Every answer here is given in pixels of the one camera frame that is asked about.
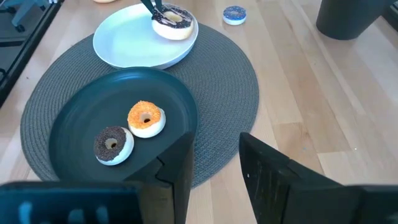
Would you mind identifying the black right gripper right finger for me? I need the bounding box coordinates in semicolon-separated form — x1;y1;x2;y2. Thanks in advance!
239;133;349;224

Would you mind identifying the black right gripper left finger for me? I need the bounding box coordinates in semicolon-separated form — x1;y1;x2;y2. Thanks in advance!
124;132;195;224

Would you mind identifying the large dark chocolate sprinkled donut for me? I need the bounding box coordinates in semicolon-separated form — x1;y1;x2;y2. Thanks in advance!
151;4;195;41

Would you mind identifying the small orange iced donut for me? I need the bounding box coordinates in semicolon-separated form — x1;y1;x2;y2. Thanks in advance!
127;100;167;139

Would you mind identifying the small brown chocolate donut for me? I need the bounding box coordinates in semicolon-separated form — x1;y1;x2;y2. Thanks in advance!
93;126;135;166

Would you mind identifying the white round plate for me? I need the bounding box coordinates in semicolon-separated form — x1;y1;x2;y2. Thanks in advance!
92;2;199;70

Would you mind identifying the small blue iced donut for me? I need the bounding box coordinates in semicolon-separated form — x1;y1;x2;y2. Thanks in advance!
223;5;247;26

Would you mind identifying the grey woven round placemat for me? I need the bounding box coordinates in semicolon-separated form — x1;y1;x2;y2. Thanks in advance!
20;23;260;189

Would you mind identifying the black round plate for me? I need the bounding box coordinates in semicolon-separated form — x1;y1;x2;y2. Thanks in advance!
49;67;199;183

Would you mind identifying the grey chair base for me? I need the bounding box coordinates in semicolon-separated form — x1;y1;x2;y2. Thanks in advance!
0;0;60;34

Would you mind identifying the black plant pot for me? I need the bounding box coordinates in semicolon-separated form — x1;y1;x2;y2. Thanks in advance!
316;0;398;40

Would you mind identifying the black table frame rail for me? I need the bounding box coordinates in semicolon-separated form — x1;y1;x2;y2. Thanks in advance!
0;0;65;108

